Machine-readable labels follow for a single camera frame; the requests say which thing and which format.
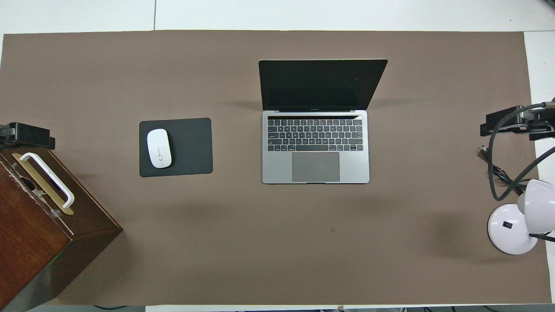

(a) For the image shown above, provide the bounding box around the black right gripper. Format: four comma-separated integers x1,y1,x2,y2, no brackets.
480,103,555,142

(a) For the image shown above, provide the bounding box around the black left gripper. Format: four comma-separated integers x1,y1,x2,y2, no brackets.
0,123,56,150

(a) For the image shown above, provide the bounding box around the grey laptop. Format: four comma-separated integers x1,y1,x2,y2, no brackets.
258,59,388,185

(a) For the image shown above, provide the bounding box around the dark brown wooden box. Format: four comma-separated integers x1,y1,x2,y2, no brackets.
0,135,124,311

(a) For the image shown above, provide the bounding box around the white desk lamp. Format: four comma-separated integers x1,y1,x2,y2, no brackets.
487,179,555,255

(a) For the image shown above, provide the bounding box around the white computer mouse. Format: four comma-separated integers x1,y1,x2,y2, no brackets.
147,128,173,169

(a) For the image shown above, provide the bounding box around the black mouse pad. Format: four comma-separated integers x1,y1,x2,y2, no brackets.
139,117,214,178

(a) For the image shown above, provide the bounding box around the brown table mat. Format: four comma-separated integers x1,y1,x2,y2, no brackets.
0,30,552,306

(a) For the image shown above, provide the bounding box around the gold handle backplate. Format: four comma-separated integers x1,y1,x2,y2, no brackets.
12,152,75,216

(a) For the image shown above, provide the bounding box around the white box handle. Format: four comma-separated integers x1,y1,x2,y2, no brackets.
20,153,75,209

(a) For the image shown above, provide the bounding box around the thin black lamp power cable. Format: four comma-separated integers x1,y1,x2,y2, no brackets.
479,146,528,194

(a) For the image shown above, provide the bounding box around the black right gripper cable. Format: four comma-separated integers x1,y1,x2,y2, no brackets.
487,103,555,201

